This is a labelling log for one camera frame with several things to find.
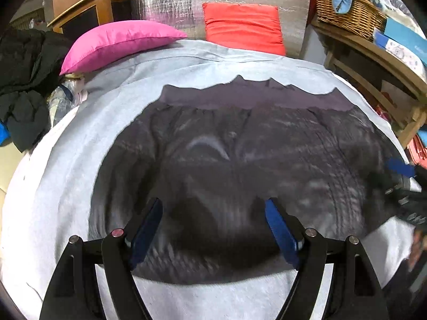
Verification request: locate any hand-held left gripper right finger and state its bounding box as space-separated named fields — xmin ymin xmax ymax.
xmin=264 ymin=197 xmax=389 ymax=320

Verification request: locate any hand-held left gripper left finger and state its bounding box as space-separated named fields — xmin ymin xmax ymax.
xmin=39 ymin=197 xmax=164 ymax=320

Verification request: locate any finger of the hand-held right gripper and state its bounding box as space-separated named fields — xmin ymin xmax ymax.
xmin=385 ymin=157 xmax=417 ymax=179

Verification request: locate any dark quilted zip jacket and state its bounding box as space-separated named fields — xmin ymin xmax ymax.
xmin=88 ymin=75 xmax=406 ymax=285

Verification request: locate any person's right hand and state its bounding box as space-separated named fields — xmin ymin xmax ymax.
xmin=408 ymin=229 xmax=427 ymax=271

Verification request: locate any pink red bag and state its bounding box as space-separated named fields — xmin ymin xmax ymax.
xmin=409 ymin=133 xmax=427 ymax=169

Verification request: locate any light grey blanket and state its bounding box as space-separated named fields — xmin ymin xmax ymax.
xmin=0 ymin=38 xmax=417 ymax=320

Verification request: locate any white patterned box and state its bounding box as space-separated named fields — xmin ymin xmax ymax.
xmin=373 ymin=28 xmax=427 ymax=82

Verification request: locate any blue cardboard box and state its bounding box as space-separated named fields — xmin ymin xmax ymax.
xmin=383 ymin=17 xmax=427 ymax=64

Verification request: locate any cream sofa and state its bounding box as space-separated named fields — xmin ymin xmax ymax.
xmin=0 ymin=140 xmax=24 ymax=201

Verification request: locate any clear plastic bag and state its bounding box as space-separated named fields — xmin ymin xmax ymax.
xmin=47 ymin=73 xmax=89 ymax=127

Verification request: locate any wicker basket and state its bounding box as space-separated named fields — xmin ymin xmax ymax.
xmin=314 ymin=0 xmax=388 ymax=42

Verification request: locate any bright blue jacket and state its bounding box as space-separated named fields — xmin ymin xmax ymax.
xmin=0 ymin=120 xmax=12 ymax=147

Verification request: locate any pink pillow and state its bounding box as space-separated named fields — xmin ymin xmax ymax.
xmin=59 ymin=20 xmax=188 ymax=75

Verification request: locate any black puffer jacket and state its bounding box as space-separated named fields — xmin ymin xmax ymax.
xmin=0 ymin=28 xmax=76 ymax=154

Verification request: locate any red orange pillow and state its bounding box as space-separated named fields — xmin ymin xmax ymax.
xmin=202 ymin=3 xmax=287 ymax=57

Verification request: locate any wooden cabinet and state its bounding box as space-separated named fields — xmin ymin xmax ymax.
xmin=47 ymin=0 xmax=134 ymax=42

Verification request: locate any wooden shelf frame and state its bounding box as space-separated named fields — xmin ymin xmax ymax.
xmin=310 ymin=18 xmax=427 ymax=149

